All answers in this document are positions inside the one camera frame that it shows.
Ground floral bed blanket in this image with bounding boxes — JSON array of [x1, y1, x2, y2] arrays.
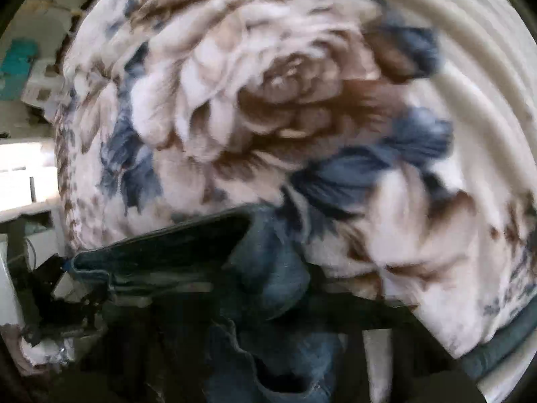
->
[[55, 0, 536, 356]]

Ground dark blue denim jeans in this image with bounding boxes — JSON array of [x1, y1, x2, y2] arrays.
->
[[66, 203, 350, 403]]

